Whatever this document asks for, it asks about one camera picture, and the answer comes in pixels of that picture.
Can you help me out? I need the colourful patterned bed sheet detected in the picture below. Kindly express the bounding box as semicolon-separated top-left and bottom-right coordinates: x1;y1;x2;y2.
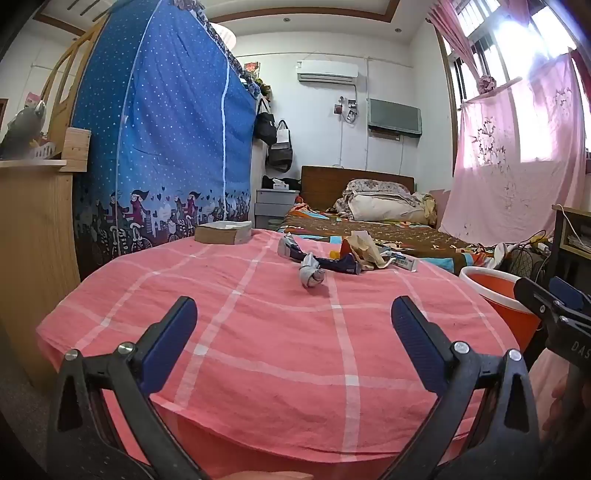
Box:
277;205;499;277

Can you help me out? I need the black hanging bag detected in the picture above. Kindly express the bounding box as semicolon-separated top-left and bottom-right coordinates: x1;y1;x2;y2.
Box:
255;98;278;146

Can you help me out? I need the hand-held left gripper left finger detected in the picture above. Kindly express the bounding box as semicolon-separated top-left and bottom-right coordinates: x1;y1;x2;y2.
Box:
46;296;208;480

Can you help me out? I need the person's right hand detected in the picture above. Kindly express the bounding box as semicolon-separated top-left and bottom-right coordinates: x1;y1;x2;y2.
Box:
541;375;578;455

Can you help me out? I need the light wooden cabinet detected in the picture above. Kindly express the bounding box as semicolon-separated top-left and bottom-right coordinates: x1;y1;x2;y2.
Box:
0;159;88;393

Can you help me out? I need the beige paper bag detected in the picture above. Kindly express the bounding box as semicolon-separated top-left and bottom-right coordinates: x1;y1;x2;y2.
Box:
344;231;393;271

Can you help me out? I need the folded beige quilt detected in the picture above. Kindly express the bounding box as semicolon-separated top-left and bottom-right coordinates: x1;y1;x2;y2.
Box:
351;194;437;227

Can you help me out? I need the tall white cabinet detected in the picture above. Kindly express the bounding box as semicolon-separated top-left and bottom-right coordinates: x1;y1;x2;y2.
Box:
252;97;271;222

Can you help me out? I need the blue dotted fabric wardrobe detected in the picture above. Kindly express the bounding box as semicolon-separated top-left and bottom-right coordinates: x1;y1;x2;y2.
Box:
71;0;257;278

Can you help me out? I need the black clothes heap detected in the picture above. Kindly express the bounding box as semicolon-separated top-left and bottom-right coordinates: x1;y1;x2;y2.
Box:
262;174;302;191

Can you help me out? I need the wooden desk shelf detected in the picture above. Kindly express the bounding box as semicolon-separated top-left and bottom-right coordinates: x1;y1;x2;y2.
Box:
556;204;591;250

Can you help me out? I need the pink curtain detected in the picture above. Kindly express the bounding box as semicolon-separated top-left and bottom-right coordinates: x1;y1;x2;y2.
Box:
427;0;497;93

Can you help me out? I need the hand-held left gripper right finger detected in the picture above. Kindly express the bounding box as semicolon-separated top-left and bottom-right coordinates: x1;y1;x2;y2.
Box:
360;296;541;480

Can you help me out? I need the orange bucket with white rim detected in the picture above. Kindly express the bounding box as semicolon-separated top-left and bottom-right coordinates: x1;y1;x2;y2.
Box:
459;266;543;354

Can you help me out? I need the white toothpaste tube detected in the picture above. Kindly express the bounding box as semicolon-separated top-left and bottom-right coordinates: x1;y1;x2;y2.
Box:
381;251;419;272

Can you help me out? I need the grey bedside cabinet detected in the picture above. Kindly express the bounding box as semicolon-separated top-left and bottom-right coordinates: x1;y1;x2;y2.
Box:
255;188;301;230

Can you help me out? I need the white air conditioner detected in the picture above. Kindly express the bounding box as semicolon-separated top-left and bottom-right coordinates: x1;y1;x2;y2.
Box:
297;60;359;85

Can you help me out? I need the floral pillow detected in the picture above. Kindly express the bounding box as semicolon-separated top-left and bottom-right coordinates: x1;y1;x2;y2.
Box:
344;179;411;199

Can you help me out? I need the small wooden box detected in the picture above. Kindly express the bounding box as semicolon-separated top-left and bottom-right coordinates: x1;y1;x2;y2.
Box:
62;128;92;172

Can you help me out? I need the pink embroidered hanging sheet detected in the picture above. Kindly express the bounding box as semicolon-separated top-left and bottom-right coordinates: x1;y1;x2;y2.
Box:
438;53;591;247

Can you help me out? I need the white round lampshade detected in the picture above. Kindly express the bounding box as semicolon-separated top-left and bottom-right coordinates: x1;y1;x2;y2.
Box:
210;21;238;51

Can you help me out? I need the dark blue sock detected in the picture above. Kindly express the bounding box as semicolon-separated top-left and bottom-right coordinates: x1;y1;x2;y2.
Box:
307;253;361;275

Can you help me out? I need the pink checked blanket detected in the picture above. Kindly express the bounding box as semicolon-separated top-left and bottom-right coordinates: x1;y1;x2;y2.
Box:
36;228;520;480

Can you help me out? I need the black mesh floor fan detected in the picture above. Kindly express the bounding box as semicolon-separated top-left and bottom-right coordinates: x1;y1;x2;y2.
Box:
492;242;550;283

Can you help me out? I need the brown wooden headboard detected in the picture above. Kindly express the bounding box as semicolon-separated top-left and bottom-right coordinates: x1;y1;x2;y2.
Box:
301;165;415;209

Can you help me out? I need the tan cardboard box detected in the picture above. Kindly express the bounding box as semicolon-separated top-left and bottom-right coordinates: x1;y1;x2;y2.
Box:
195;222;253;245

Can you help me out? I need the grey tote bag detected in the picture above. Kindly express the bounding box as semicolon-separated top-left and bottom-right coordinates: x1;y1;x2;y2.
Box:
268;120;293;172

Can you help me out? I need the grey sock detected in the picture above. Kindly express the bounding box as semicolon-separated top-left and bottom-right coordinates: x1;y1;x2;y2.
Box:
300;254;326;289

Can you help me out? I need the television with green cover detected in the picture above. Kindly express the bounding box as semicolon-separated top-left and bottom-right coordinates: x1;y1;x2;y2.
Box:
368;98;423;139

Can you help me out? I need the dark framed wooden desk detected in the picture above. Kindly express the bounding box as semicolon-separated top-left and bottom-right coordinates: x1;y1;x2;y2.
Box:
551;205;591;296

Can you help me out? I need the white plastic basket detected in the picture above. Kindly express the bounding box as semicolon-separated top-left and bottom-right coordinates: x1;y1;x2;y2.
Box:
30;141;63;160

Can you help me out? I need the curved wooden frame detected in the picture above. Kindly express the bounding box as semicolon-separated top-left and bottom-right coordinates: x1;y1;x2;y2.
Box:
39;18;107;148

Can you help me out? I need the colourful clutter pile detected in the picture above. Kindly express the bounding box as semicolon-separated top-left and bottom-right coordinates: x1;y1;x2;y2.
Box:
240;60;273;100

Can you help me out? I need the silver blue wrapper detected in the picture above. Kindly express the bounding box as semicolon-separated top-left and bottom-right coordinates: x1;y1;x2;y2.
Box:
277;233;308;259

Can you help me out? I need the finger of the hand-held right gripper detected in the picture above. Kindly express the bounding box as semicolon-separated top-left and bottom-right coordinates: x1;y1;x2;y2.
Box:
514;276;567;325
551;275;591;320

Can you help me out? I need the barred window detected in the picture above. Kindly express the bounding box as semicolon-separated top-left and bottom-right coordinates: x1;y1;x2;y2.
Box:
443;0;591;112

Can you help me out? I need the grey bird figurine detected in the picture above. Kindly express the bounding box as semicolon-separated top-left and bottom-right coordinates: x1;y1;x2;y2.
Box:
0;99;47;158

